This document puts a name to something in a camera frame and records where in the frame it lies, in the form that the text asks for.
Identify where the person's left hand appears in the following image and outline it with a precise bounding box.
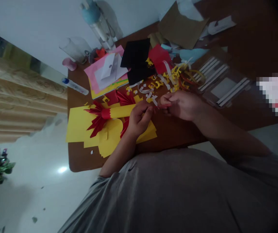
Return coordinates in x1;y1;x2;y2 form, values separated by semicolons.
127;99;158;137

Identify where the person's right hand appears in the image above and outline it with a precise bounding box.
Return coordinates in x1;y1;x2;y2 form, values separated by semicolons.
159;91;210;122

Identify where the pile of yellow and white paper scraps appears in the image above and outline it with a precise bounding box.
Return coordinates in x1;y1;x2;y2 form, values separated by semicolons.
125;57;206;105

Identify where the red and yellow paper fan craft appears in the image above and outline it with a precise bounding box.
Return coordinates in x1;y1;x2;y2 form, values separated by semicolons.
85;93;139;138

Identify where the red paper sheet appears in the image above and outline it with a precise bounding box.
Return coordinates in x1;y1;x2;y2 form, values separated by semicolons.
148;43;173;74

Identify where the stack of coloured paper sheets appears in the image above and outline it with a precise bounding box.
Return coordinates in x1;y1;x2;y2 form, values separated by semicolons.
90;72;130;100

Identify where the black paper sheet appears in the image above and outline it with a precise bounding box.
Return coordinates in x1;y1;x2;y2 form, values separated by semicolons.
120;38;157;86

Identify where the light blue paper piece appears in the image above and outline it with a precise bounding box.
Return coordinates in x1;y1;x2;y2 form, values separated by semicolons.
178;48;210;62

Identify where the clear box of white sticks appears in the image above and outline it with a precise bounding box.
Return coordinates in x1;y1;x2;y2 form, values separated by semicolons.
192;55;254;109

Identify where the white folded paper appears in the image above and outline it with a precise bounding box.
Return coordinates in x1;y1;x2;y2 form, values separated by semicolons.
101;52;123;83

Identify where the pink paper sheet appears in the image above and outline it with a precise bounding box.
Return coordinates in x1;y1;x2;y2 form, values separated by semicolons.
83;45;130;93

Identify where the large yellow paper sheet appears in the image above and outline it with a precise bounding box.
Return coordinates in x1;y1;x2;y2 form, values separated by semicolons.
65;106;158;159

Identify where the small orange paper flower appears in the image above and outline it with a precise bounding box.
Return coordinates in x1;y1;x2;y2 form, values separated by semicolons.
94;48;107;61

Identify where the white glue bottle with blue cap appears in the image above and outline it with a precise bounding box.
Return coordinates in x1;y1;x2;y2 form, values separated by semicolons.
61;77;90;96

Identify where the brown cardboard envelope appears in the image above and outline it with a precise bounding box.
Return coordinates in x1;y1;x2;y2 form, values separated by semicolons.
158;1;210;50

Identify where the small pink cup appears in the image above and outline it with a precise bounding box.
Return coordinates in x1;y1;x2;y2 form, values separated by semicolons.
62;58;77;72

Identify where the white paper card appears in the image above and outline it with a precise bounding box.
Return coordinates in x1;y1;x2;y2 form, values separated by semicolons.
207;15;237;35

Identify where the clear plastic cup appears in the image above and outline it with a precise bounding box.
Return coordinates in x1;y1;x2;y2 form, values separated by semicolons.
59;36;91;65

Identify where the person's body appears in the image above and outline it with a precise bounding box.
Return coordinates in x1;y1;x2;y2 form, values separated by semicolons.
57;147;278;233

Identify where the blue and clear water bottle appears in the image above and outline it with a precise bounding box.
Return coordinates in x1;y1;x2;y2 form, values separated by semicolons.
80;0;117;51

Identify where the beige carved wooden panel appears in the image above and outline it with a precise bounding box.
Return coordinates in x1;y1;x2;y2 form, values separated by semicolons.
0;50;68;144

